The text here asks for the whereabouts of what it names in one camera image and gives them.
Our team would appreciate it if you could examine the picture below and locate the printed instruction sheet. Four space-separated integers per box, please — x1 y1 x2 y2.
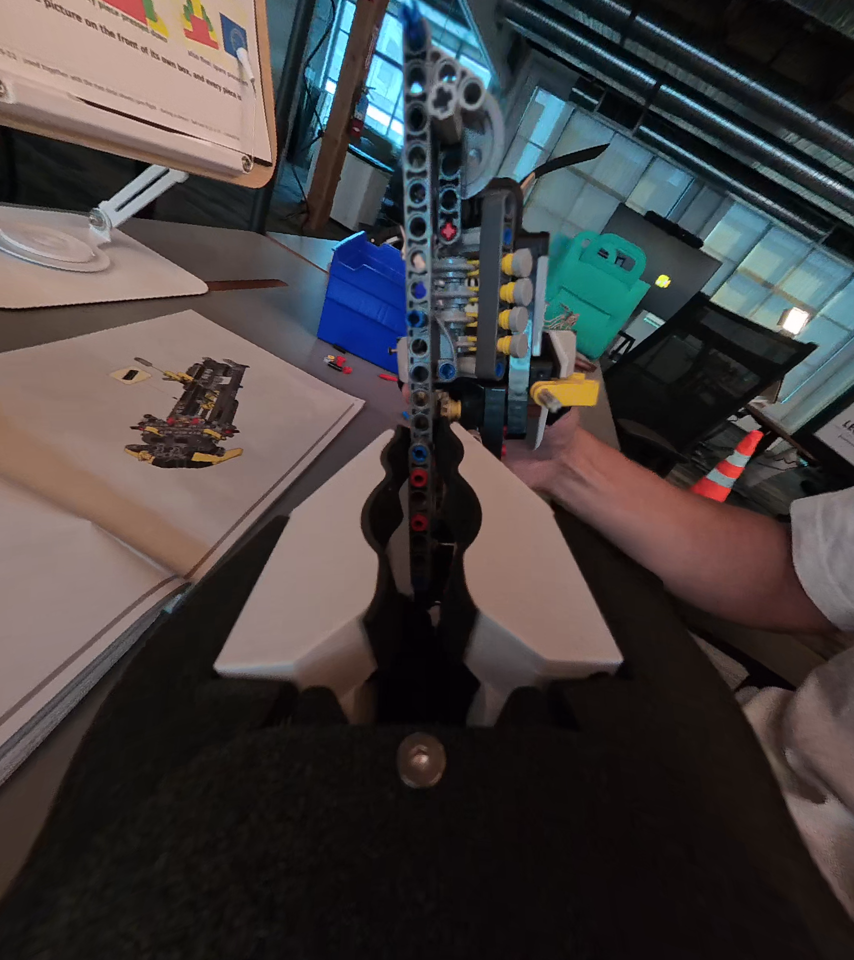
0 0 263 155

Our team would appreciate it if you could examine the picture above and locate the black mesh office chair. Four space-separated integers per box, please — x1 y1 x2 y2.
607 292 818 466

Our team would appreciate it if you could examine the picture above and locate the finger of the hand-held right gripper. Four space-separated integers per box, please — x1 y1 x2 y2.
528 328 580 453

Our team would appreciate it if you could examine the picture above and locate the orange traffic cone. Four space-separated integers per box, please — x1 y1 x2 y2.
689 429 766 502

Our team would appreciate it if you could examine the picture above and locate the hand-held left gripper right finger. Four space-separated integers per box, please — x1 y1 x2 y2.
451 422 627 725

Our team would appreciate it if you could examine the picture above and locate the teal carry case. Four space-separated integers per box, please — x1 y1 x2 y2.
547 230 651 361

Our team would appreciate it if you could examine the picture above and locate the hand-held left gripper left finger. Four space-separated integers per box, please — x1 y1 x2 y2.
213 427 407 721

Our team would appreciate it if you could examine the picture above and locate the dark wall screen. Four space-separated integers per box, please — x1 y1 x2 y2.
599 202 724 301

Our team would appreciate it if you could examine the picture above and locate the open lego instruction booklet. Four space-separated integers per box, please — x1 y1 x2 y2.
0 309 366 834

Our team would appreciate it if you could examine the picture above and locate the lego car chassis assembly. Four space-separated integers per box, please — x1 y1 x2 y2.
393 0 601 601

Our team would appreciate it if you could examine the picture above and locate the pile of small lego pins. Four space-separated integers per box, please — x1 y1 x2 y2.
322 352 400 384

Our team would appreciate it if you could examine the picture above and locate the person's right forearm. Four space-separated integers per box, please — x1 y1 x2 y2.
554 431 837 637

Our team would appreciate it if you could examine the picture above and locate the wooden post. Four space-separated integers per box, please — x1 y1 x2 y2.
303 0 391 234

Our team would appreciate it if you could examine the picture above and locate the person's right hand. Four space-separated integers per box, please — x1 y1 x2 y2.
505 423 601 498

